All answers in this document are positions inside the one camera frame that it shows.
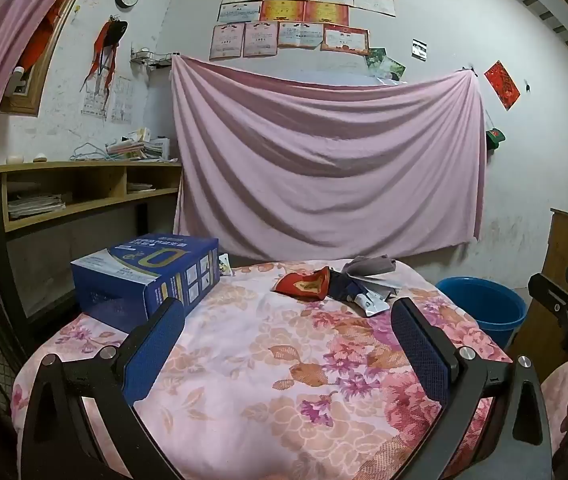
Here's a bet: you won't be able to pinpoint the group of wall certificates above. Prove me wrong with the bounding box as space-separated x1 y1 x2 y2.
209 0 397 61

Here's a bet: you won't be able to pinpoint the red wall poster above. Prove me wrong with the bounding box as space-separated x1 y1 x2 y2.
484 60 521 111

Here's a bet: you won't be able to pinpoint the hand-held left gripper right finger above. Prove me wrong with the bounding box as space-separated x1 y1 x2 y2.
390 297 552 480

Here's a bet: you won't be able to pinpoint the red wrapper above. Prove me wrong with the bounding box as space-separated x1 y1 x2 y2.
272 267 333 302

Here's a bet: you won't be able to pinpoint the blue plastic bucket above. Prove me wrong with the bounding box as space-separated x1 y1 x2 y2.
435 276 528 350

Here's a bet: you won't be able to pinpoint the wire wall shelf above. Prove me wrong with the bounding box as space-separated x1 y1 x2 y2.
130 48 181 69

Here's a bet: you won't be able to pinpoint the grey crumpled paper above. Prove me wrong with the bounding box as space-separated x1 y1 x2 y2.
341 256 399 280

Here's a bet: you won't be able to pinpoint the green wall photos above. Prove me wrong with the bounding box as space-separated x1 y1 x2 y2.
365 48 407 82

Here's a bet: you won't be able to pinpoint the paper wall calendar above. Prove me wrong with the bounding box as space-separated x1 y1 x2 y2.
82 76 133 124

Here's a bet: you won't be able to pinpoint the stack of books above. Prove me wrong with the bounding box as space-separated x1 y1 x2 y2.
106 129 172 163

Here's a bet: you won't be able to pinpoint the pink hanging sheet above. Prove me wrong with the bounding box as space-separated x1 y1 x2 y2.
170 55 487 264

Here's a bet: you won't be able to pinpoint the wooden shelf desk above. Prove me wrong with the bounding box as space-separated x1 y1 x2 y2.
0 160 185 321

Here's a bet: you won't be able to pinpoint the dark blue wrapper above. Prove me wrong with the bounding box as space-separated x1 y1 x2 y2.
326 270 365 302

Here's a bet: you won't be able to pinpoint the wooden window frame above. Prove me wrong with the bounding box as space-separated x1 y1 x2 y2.
0 0 96 119

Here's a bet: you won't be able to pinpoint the pile of papers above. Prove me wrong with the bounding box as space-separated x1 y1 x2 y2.
8 192 68 220

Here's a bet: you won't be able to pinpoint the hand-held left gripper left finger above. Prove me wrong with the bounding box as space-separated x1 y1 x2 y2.
23 297 187 480

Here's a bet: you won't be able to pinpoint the floral blanket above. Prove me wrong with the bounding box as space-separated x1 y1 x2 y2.
11 258 514 480

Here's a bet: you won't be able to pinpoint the red hanging kite ornament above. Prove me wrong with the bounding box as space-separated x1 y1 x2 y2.
80 15 129 122

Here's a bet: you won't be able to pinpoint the blue cardboard box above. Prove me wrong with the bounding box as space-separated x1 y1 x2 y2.
70 233 220 334

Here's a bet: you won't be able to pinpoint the wooden cabinet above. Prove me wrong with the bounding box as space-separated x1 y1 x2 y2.
506 208 568 367

